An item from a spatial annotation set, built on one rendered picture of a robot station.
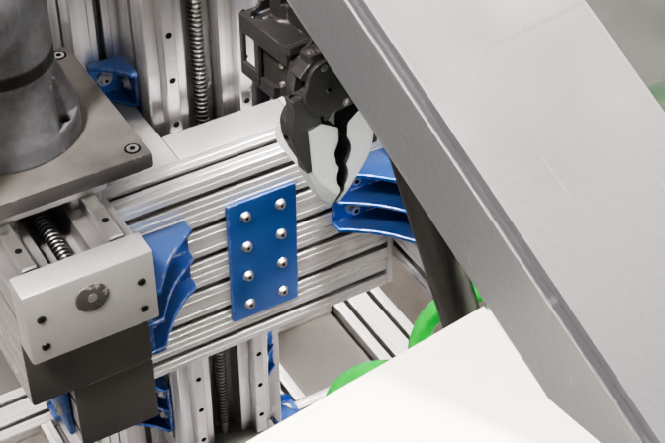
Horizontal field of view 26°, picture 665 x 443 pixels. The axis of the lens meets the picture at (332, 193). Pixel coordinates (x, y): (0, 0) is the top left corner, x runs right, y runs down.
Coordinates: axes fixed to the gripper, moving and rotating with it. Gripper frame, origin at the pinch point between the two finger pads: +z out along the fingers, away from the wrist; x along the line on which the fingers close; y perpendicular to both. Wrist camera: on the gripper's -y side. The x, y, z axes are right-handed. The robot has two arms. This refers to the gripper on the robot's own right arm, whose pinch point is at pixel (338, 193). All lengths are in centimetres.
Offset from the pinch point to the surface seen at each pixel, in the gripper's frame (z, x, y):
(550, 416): -32, 26, -45
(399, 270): 122, -86, 91
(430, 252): -29.0, 21.0, -33.2
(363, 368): -4.5, 12.5, -18.6
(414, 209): -30.8, 21.1, -32.2
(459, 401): -32, 28, -42
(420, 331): 0.0, 4.7, -15.0
